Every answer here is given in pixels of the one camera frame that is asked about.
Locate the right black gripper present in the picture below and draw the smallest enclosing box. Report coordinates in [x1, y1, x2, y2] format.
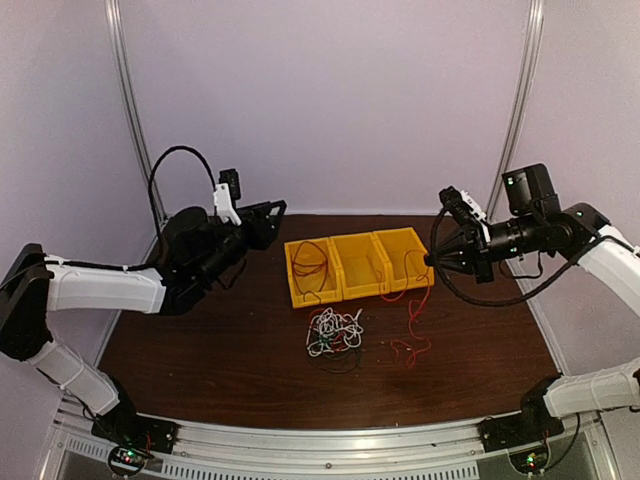
[424, 211, 542, 284]

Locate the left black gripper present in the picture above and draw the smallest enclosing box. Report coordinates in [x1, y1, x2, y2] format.
[196, 199, 287, 285]

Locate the yellow three-compartment bin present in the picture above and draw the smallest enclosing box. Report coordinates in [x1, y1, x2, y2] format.
[284, 227, 435, 309]

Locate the wire bundle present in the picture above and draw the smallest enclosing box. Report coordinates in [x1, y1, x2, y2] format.
[302, 305, 366, 374]

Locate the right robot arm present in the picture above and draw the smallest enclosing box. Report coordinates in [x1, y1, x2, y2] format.
[424, 163, 639, 442]

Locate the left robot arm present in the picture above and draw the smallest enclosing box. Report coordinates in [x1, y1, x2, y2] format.
[1, 200, 287, 444]

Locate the right circuit board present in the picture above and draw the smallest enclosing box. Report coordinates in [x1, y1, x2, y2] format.
[508, 447, 550, 475]

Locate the circuit board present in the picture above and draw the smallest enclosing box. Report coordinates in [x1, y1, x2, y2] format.
[107, 446, 152, 477]
[508, 447, 550, 475]

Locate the left circuit board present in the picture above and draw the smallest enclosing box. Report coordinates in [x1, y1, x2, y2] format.
[107, 446, 152, 477]

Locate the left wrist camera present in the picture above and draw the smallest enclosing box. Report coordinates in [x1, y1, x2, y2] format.
[213, 169, 242, 226]

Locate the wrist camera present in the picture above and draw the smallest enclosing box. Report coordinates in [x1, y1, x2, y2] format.
[439, 186, 487, 225]
[213, 169, 242, 226]

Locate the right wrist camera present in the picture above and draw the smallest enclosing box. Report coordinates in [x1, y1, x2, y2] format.
[439, 186, 487, 225]

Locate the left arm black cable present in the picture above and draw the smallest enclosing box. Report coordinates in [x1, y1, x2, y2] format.
[148, 146, 217, 241]

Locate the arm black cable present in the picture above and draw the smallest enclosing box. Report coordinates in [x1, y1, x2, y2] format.
[148, 146, 217, 241]
[429, 209, 606, 307]

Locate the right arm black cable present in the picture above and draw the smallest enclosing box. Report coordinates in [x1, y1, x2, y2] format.
[429, 209, 606, 307]

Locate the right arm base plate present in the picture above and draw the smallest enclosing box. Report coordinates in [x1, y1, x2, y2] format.
[477, 413, 564, 453]

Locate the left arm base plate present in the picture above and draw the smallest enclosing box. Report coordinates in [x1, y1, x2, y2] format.
[91, 416, 178, 454]

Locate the left aluminium frame post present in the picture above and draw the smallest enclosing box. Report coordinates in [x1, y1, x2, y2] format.
[103, 0, 169, 221]

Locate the aluminium frame post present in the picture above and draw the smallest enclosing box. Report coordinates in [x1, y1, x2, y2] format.
[487, 0, 546, 218]
[103, 0, 169, 221]

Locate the right aluminium frame post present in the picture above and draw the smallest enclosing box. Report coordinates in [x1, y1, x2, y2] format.
[487, 0, 546, 218]

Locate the aluminium front rail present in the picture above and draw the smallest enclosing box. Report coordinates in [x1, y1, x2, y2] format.
[35, 398, 622, 479]

